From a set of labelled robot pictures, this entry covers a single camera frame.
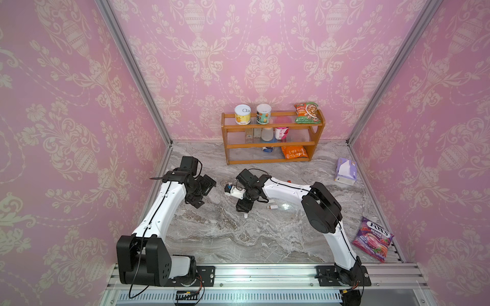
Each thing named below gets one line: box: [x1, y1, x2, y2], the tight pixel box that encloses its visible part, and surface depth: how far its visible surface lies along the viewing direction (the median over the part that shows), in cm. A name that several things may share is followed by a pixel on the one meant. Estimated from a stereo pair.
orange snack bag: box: [280, 145, 309, 160], surface depth 112 cm
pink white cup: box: [274, 126, 290, 141], surface depth 99 cm
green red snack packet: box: [294, 102, 321, 125], surface depth 90 cm
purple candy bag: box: [352, 216, 395, 263], surface depth 82 cm
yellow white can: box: [234, 103, 252, 125], surface depth 88 cm
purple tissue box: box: [333, 157, 358, 186], surface depth 102 cm
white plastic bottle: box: [261, 127, 274, 142], surface depth 101 cm
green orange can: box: [256, 103, 272, 125], surface depth 88 cm
